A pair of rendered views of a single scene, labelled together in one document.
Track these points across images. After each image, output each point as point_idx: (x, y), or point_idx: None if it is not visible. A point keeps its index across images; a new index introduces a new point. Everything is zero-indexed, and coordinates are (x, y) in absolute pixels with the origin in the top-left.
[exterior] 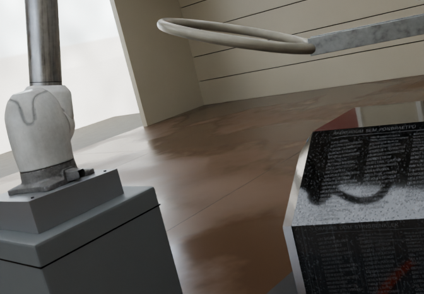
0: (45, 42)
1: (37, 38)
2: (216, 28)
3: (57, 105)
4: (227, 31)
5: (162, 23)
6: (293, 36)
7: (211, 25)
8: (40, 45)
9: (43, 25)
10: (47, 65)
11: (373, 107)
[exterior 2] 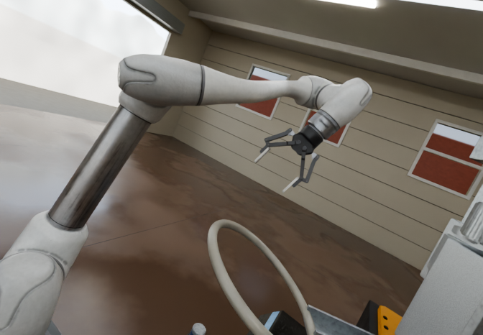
0: (91, 190)
1: (86, 183)
2: (241, 232)
3: (54, 297)
4: (245, 236)
5: (217, 262)
6: (289, 277)
7: (238, 229)
8: (85, 190)
9: (100, 175)
10: (78, 212)
11: (297, 326)
